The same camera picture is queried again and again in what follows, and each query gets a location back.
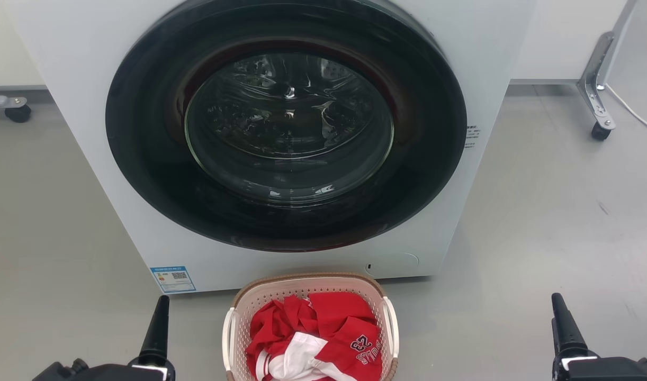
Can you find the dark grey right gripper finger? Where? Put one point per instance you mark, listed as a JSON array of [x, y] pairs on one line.
[[566, 328]]

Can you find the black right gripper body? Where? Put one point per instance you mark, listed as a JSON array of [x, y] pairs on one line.
[[609, 370]]

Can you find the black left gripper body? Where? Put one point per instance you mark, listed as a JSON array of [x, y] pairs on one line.
[[111, 373]]

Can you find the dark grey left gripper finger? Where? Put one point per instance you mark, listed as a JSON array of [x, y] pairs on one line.
[[156, 330]]

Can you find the beige perforated plastic laundry basket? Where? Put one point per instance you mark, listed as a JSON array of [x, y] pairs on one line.
[[302, 284]]

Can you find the blue energy label sticker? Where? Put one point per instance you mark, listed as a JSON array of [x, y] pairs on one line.
[[172, 279]]

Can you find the white garment with red trim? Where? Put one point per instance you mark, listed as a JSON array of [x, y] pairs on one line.
[[299, 357]]

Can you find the red basketball jersey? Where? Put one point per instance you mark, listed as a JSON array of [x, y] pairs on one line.
[[337, 315]]

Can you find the round white filter cover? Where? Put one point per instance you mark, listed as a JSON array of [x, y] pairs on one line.
[[395, 263]]

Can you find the round black washing machine door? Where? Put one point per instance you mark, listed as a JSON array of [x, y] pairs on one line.
[[143, 132]]

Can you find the black caster wheel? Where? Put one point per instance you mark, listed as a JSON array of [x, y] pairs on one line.
[[600, 131], [18, 113]]

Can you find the white front-load washing machine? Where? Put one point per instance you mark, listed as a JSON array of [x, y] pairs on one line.
[[80, 79]]

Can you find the grey metal stand leg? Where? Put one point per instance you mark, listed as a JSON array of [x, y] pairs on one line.
[[0, 101]]

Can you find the white partition panel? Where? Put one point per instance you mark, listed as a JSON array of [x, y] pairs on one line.
[[556, 37], [6, 47]]

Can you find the metal caster bracket right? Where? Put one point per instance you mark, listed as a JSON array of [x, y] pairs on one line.
[[593, 79]]

